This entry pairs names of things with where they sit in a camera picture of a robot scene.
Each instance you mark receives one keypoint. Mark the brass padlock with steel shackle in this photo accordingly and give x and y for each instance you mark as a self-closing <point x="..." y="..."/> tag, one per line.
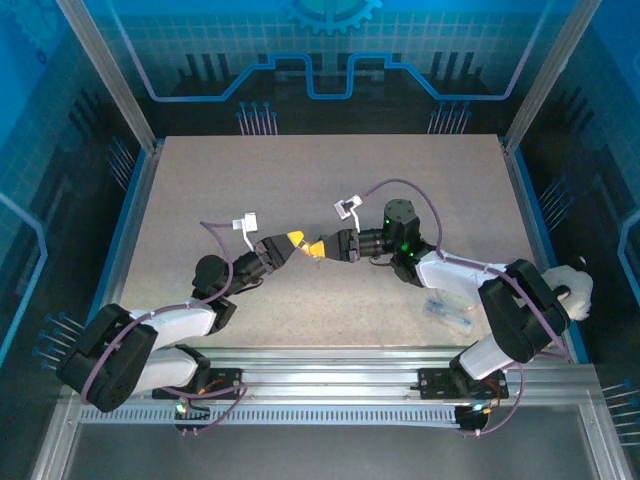
<point x="305" y="248"/>

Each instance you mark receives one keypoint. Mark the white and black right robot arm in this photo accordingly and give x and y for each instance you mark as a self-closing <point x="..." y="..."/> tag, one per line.
<point x="525" y="315"/>

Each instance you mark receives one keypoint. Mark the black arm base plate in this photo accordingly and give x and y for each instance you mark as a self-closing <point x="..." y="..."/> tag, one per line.
<point x="435" y="384"/>
<point x="225" y="382"/>

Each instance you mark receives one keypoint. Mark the clear plastic bag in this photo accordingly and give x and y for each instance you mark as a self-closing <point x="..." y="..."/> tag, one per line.
<point x="450" y="316"/>

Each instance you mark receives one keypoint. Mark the black circuit board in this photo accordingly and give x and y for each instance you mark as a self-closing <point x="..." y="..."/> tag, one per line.
<point x="197" y="429"/>
<point x="472" y="425"/>

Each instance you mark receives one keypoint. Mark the grey metal panel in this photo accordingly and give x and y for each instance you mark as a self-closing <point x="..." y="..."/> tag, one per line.
<point x="325" y="455"/>

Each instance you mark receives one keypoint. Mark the aluminium corner post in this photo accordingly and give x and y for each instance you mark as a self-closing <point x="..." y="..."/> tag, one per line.
<point x="546" y="75"/>
<point x="115" y="75"/>

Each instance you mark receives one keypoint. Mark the aluminium side rail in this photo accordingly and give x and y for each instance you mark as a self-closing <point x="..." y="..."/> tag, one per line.
<point x="138" y="200"/>
<point x="529" y="200"/>

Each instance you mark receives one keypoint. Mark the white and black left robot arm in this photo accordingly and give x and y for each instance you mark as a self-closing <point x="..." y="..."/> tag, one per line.
<point x="175" y="320"/>

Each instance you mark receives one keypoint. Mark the white and black plush toy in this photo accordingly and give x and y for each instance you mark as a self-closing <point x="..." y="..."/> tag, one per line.
<point x="575" y="290"/>

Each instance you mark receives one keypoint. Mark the aluminium front rail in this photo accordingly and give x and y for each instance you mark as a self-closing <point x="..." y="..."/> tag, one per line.
<point x="325" y="375"/>

